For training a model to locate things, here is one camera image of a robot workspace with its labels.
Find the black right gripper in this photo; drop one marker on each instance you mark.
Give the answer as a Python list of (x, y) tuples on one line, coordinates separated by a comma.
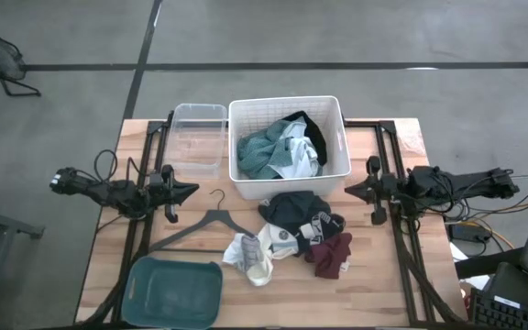
[(381, 188)]

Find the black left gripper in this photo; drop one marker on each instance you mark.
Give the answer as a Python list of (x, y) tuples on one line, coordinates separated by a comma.
[(158, 188)]

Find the large white cloth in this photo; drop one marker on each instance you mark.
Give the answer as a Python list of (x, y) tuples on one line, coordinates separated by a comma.
[(298, 158)]

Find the dark navy cloth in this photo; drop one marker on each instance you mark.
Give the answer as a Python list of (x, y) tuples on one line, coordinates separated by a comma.
[(291, 208)]

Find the maroon cloth with white tag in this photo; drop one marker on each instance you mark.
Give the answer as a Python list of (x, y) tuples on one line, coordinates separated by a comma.
[(330, 256)]

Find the green flower-patterned cloth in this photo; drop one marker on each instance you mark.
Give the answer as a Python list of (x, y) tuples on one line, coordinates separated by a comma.
[(257, 153)]

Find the cream cloth with grey patch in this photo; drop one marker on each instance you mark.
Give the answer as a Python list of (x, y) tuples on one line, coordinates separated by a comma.
[(259, 272)]

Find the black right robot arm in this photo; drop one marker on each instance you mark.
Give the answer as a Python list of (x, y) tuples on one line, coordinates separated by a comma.
[(475, 183)]

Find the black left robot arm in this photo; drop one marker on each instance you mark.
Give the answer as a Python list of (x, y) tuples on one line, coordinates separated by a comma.
[(108, 192)]

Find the black clothes hanger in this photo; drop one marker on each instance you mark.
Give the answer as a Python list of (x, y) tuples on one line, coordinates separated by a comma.
[(218, 215)]

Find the clear plastic bin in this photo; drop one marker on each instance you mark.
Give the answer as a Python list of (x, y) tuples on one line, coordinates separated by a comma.
[(195, 137)]

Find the white perforated plastic basket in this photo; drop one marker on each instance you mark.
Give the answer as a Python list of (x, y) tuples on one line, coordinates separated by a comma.
[(291, 188)]

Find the black cloth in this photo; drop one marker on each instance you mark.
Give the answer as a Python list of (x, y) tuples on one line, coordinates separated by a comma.
[(316, 135)]

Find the clear plastic film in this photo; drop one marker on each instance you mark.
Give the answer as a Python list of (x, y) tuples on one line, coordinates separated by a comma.
[(410, 137)]

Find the teal plastic bin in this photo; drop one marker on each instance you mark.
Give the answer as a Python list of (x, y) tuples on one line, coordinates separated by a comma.
[(172, 293)]

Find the black power adapter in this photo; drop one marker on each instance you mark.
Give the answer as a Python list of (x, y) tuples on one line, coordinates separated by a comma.
[(468, 233)]

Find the white paper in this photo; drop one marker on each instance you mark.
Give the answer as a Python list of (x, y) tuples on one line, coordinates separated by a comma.
[(458, 252)]

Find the black flat bar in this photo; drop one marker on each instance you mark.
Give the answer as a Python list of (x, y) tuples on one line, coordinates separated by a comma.
[(484, 266)]

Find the black box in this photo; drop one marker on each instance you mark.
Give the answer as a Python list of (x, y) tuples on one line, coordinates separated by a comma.
[(511, 279)]

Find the black keyboard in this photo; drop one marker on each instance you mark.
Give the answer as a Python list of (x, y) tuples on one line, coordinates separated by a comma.
[(502, 316)]

